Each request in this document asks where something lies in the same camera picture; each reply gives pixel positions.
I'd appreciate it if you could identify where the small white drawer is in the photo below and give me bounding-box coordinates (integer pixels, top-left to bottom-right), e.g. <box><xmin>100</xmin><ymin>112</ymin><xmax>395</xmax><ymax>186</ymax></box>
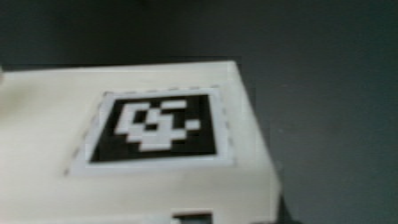
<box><xmin>0</xmin><ymin>61</ymin><xmax>281</xmax><ymax>224</ymax></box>

